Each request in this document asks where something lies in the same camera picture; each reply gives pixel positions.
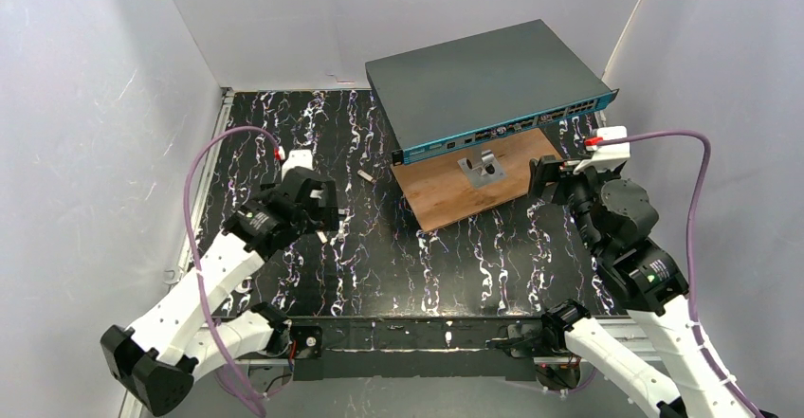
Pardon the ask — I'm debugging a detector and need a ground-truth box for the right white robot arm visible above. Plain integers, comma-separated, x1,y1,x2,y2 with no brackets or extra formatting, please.
528,155,770,417

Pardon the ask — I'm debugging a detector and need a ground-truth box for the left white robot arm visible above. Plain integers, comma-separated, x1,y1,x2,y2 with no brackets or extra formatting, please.
100,167,340,417

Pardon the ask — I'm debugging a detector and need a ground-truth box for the wooden base board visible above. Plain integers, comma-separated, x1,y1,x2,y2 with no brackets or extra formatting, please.
392,129,559,232

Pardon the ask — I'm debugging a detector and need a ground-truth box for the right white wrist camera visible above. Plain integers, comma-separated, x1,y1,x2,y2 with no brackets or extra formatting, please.
573,126,630,175

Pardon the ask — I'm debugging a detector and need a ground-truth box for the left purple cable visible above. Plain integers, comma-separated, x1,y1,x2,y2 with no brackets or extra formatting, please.
182,125,283,418

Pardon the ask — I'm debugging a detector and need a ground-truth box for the purple cable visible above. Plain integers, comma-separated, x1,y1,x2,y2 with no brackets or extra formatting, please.
182,125,283,418
602,130,764,418

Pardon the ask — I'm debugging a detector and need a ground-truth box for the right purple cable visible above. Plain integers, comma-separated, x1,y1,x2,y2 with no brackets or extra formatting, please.
602,130,764,418

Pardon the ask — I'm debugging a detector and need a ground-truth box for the metal switch stand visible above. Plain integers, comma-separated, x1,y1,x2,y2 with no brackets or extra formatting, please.
457,147,506,189

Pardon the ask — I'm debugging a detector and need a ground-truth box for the grey teal network switch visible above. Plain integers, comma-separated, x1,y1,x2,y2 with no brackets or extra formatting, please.
365,20,618,165

